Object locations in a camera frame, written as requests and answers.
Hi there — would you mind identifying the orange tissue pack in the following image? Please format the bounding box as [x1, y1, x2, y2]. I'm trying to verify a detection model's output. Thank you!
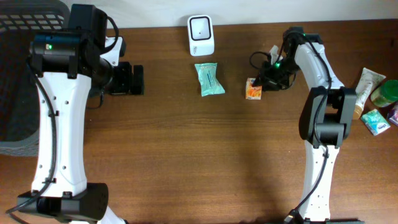
[245, 78, 262, 100]

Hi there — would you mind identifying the teal pouch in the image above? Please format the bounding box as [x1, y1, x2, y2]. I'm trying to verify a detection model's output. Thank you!
[195, 63, 225, 97]

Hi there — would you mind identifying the white cream tube gold cap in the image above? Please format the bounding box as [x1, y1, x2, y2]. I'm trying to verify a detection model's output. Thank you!
[353, 68, 386, 119]

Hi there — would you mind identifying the teal tissue pack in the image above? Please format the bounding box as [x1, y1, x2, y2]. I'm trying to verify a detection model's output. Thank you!
[361, 109, 391, 136]

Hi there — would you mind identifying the green lid glass jar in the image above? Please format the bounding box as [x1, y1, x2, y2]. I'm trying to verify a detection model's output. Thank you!
[371, 80, 397, 108]

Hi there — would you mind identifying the red purple snack package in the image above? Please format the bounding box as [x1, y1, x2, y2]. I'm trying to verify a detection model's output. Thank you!
[387, 103, 398, 126]

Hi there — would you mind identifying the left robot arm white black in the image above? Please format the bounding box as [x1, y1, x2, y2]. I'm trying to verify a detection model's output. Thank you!
[6, 4, 144, 224]

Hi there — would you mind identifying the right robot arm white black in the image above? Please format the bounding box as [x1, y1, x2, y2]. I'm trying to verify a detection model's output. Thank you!
[252, 27, 356, 223]

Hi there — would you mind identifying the grey plastic mesh basket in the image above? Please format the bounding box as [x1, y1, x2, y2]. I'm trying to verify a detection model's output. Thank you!
[1, 0, 70, 157]

